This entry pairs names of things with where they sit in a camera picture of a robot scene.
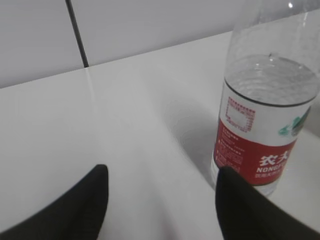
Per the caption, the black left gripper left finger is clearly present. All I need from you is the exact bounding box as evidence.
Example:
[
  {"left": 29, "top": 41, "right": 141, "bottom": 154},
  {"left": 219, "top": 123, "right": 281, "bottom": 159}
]
[{"left": 0, "top": 164, "right": 109, "bottom": 240}]

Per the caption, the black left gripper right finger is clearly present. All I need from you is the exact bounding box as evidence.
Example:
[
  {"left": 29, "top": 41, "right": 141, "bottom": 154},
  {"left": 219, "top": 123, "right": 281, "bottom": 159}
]
[{"left": 215, "top": 166, "right": 320, "bottom": 240}]

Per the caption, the clear Nongfu Spring water bottle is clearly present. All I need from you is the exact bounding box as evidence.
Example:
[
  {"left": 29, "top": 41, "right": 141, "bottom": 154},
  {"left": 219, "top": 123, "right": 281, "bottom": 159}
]
[{"left": 212, "top": 0, "right": 320, "bottom": 196}]

